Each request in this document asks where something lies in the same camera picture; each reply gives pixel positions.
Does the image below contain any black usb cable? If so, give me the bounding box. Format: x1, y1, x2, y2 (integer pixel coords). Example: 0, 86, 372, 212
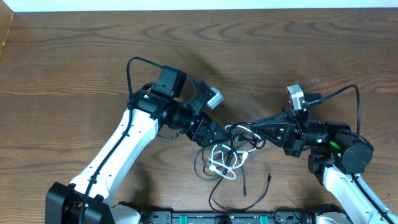
193, 121, 273, 213

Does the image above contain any white usb cable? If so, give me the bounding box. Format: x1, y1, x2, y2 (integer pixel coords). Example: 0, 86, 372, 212
206, 124, 264, 181

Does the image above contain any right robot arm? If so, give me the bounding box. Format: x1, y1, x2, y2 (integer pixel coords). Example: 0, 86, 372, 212
249, 107, 397, 223

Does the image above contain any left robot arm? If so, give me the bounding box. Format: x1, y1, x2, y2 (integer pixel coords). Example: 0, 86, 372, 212
45, 65, 228, 223

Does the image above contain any right camera black cable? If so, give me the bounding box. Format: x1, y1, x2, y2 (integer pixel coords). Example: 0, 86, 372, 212
303, 84, 398, 224

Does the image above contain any camera black cable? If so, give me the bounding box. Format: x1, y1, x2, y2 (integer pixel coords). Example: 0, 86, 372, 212
303, 84, 398, 224
77, 56, 200, 224

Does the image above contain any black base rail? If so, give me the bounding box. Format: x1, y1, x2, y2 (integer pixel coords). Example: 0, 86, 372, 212
114, 202, 352, 224

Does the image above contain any left camera black cable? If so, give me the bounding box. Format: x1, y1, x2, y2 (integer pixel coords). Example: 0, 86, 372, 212
77, 56, 200, 224

